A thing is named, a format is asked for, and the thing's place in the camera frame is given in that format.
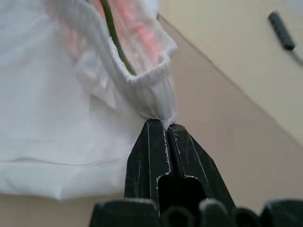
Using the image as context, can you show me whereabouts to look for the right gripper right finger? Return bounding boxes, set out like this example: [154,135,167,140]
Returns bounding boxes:
[167,124,236,210]

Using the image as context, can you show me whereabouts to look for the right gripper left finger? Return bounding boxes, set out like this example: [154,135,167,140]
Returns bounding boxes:
[123,118,172,204]

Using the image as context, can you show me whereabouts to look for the white cloth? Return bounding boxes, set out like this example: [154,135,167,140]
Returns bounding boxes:
[0,0,178,202]

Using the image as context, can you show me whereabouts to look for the green stem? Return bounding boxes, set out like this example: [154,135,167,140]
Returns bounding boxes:
[100,0,137,76]

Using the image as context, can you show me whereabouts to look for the grey USB hub with cable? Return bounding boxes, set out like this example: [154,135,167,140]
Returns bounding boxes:
[268,11,303,68]

